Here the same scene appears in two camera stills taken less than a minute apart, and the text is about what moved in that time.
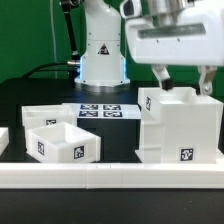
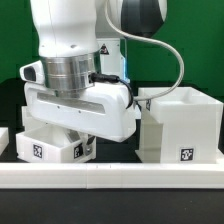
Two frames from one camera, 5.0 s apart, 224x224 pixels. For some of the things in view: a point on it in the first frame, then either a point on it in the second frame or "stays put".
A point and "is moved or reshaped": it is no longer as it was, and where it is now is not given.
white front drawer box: [62, 142] is moved or reshaped
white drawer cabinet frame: [178, 127] stays put
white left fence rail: [4, 138] stays put
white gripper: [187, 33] → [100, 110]
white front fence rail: [112, 175] stays put
